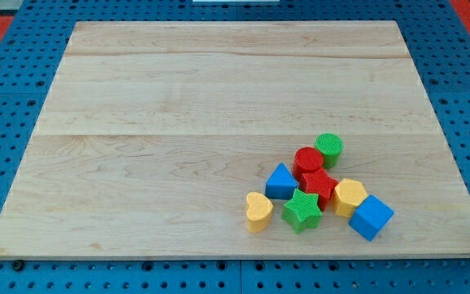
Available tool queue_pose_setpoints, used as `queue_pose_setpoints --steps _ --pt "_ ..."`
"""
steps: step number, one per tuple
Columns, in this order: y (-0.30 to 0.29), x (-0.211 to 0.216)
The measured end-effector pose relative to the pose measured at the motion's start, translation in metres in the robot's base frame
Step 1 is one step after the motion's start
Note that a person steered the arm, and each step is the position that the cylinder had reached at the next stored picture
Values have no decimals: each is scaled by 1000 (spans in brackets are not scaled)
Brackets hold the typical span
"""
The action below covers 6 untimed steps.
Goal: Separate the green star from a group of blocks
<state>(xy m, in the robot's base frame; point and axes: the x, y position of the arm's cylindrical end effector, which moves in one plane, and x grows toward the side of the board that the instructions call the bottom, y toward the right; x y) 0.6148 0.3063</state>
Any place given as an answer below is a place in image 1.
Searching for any large wooden board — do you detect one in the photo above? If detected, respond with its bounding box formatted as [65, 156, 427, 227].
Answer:
[0, 20, 470, 261]

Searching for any yellow heart block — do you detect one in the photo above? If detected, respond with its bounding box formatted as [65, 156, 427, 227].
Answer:
[246, 192, 273, 234]

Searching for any green cylinder block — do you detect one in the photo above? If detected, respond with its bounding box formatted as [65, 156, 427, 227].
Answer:
[314, 133, 344, 169]

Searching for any blue triangle block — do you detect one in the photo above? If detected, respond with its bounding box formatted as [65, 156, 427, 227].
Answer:
[264, 163, 299, 200]

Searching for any blue cube block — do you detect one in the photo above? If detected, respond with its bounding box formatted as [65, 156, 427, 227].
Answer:
[348, 194, 394, 241]

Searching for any red star block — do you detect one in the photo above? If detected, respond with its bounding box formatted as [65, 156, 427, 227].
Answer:
[299, 168, 339, 211]

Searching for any green star block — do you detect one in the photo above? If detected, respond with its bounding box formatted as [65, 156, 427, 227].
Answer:
[282, 189, 322, 234]

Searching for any red cylinder block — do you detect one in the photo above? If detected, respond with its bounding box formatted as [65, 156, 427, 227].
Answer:
[292, 147, 324, 180]

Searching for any yellow hexagon block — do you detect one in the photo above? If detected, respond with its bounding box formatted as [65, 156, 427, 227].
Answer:
[333, 178, 368, 218]

